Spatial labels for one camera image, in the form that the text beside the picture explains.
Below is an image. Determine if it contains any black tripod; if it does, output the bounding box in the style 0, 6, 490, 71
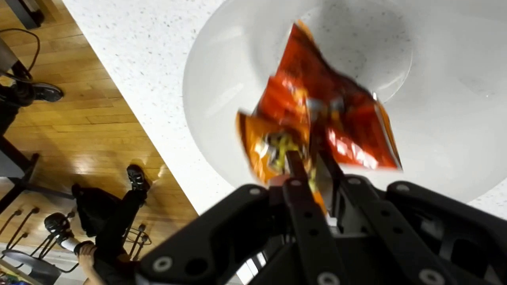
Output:
0, 204, 78, 275

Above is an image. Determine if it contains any person in black trousers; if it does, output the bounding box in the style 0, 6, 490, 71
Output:
70, 163, 156, 285

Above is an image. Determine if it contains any orange snack packet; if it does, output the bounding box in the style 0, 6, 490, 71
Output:
236, 20, 404, 213

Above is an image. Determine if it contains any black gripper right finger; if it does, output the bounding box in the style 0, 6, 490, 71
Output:
316, 147, 507, 285

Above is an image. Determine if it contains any clear plastic bowl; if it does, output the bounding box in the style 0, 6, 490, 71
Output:
181, 0, 507, 205

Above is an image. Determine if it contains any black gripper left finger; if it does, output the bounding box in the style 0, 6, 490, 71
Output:
133, 148, 352, 285

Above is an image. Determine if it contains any black stand base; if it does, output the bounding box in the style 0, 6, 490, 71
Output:
0, 57, 67, 136

